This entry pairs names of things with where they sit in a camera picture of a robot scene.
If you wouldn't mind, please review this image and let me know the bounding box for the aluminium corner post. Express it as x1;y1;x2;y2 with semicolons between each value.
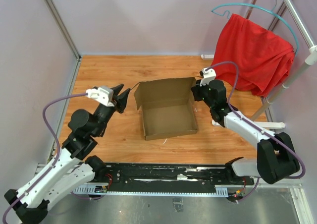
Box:
37;0;82;61

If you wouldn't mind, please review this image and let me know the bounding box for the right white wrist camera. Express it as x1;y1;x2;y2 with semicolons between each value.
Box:
200;67;216;87

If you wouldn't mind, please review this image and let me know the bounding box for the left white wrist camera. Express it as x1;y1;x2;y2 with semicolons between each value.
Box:
86;86;115;107

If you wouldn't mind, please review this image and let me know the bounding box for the aluminium frame rail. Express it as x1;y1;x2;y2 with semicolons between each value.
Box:
32;163;304;189

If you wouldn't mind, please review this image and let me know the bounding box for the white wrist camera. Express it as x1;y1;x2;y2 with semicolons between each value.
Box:
200;67;216;87
86;86;115;107

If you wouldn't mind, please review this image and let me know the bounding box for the white metal clothes rack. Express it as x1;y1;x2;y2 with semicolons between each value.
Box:
201;0;317;131

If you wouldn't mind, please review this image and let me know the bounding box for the red cloth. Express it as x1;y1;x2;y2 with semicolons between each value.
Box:
211;13;296;97

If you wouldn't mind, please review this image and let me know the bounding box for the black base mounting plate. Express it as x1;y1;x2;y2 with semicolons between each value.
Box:
48;157;288;192

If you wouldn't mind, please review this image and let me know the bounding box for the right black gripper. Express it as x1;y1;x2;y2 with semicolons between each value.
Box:
191;78;214;109

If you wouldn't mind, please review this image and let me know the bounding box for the teal clothes hanger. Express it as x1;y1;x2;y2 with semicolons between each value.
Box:
211;0;300;55

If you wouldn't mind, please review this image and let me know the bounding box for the brown cardboard box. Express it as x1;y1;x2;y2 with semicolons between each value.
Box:
134;77;198;141

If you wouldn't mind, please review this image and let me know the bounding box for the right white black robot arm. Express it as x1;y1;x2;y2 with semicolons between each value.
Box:
191;80;300;184

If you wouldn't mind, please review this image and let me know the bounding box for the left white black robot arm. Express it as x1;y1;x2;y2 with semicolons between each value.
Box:
2;84;131;224

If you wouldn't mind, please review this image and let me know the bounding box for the grey slotted cable duct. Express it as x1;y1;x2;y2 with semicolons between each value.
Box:
73;181;229;197

